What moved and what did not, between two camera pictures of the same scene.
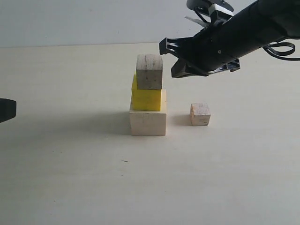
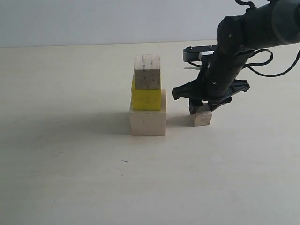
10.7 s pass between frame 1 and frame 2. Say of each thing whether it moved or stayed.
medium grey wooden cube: stayed
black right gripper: moved
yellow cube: stayed
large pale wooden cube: stayed
